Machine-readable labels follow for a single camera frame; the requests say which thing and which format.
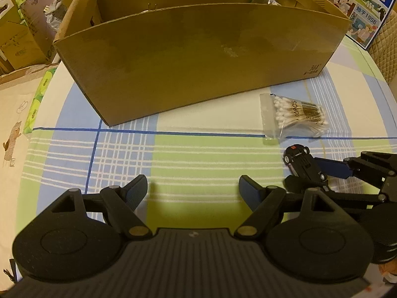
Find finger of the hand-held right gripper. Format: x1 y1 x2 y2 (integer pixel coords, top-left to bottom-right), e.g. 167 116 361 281
314 150 397 190
285 175 389 216

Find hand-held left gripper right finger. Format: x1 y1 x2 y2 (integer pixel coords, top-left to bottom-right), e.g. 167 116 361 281
234 175 340 239

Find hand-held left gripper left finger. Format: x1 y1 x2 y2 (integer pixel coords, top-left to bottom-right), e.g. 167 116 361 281
46 175 152 239

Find black toy car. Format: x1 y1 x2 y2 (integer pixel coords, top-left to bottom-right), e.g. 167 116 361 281
284 144 329 184

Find clear bag of cotton swabs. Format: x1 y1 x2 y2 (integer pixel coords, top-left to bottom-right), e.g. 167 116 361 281
259 93 330 145

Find brown cardboard box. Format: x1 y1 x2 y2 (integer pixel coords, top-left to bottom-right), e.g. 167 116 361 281
53 0 353 127

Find beige quilted cushion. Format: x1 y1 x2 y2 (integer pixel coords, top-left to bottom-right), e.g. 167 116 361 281
370 3 397 84

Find green tissue packs in plastic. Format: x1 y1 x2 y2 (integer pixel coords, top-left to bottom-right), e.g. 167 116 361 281
23 70 55 134

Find beige printed cloth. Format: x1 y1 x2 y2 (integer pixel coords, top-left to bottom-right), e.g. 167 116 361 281
0 64 59 286

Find blue cartoon milk carton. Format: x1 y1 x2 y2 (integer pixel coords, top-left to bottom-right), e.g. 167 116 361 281
330 0 392 51

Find cardboard box with green logo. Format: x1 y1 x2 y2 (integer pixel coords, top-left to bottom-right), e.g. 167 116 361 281
0 21 47 73

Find pinkish brown bag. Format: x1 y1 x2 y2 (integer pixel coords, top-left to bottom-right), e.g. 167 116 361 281
23 0 59 60

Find white plastic bag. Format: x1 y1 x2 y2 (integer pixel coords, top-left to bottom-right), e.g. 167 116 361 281
46 0 73 29

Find box with white handle cutout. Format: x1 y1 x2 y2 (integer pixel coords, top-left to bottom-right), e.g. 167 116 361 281
0 0 14 22

